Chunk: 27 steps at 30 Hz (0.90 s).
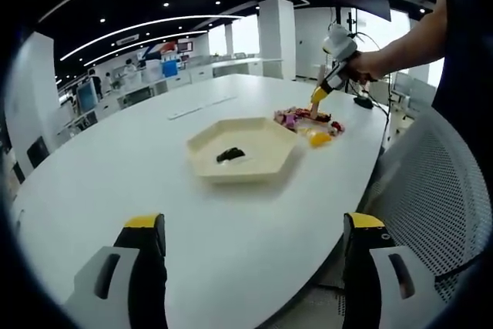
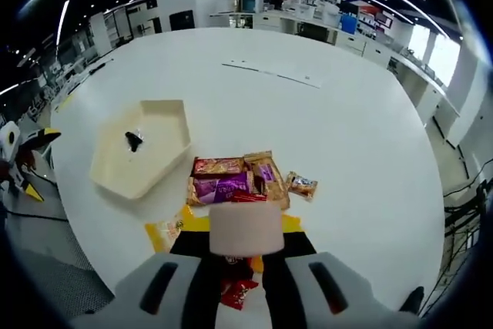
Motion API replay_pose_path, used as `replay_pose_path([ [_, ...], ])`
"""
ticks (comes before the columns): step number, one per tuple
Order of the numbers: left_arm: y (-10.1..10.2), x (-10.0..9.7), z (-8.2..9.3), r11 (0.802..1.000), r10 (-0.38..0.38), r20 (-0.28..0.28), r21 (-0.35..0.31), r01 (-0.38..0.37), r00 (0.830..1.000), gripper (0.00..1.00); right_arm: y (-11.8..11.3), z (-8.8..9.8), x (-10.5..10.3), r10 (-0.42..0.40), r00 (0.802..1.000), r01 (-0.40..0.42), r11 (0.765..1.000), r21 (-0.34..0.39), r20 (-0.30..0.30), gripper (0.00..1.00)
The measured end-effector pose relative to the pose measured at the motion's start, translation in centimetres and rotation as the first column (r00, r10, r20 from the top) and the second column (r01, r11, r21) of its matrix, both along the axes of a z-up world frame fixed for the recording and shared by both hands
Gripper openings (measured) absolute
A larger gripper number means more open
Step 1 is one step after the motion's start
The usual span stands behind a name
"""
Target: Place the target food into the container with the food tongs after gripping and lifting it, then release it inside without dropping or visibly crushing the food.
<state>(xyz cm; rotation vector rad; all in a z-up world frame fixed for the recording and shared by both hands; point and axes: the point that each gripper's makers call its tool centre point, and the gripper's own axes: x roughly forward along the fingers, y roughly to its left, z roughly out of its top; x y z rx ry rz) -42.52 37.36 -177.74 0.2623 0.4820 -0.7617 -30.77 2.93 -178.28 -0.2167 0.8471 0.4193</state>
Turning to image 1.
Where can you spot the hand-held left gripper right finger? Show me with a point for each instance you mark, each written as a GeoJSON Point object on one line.
{"type": "Point", "coordinates": [396, 286]}

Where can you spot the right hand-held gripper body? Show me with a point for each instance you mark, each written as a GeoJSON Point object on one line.
{"type": "Point", "coordinates": [341, 44]}

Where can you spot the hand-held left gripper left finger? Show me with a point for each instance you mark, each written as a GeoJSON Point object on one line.
{"type": "Point", "coordinates": [119, 286]}

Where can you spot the pile of assorted snack packets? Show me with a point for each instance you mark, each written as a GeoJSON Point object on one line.
{"type": "Point", "coordinates": [296, 117]}

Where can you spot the black snack packet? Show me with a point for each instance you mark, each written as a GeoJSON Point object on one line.
{"type": "Point", "coordinates": [231, 153]}

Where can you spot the beige hexagonal container tray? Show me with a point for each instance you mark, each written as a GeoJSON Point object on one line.
{"type": "Point", "coordinates": [215, 136]}

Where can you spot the person's right hand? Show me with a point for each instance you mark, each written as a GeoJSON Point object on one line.
{"type": "Point", "coordinates": [364, 67]}

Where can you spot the small black device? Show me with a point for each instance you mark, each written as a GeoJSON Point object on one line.
{"type": "Point", "coordinates": [364, 103]}

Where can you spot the white mesh office chair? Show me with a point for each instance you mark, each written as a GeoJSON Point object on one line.
{"type": "Point", "coordinates": [431, 190]}

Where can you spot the person's dark shirt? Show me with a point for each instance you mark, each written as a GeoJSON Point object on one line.
{"type": "Point", "coordinates": [466, 55]}

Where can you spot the blue plastic bin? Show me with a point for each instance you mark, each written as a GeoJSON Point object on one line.
{"type": "Point", "coordinates": [169, 69]}

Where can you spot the light blue screen machine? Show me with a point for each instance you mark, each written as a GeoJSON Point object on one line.
{"type": "Point", "coordinates": [86, 97]}

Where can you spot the red blue wall banner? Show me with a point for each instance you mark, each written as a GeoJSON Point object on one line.
{"type": "Point", "coordinates": [169, 48]}

